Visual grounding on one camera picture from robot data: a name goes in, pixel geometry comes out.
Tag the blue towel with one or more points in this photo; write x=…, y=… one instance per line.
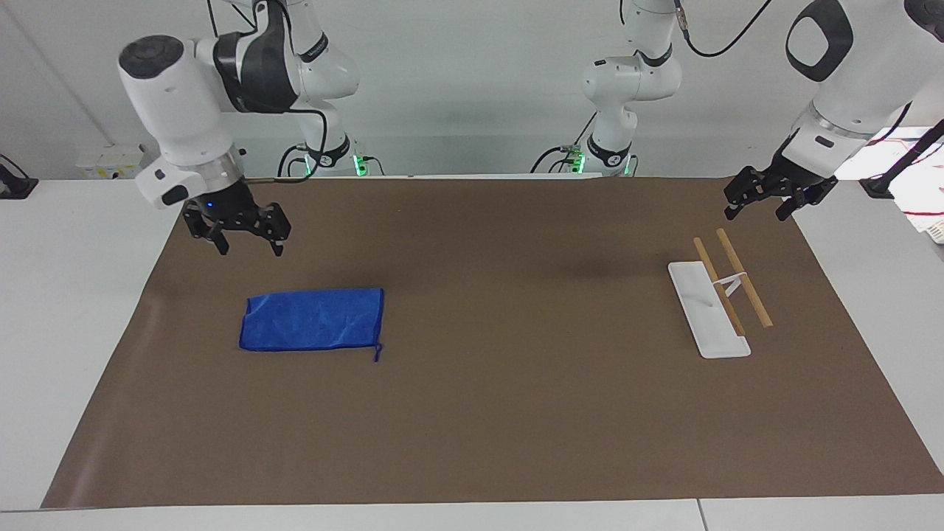
x=313, y=318

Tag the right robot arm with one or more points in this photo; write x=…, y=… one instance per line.
x=177, y=96

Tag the white and yellow box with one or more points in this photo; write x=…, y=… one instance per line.
x=110, y=161

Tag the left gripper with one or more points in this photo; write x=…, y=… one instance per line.
x=800, y=175

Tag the black stand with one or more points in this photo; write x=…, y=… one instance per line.
x=13, y=184
x=907, y=158

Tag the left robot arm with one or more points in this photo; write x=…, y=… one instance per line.
x=855, y=81

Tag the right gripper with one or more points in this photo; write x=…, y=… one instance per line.
x=221, y=205

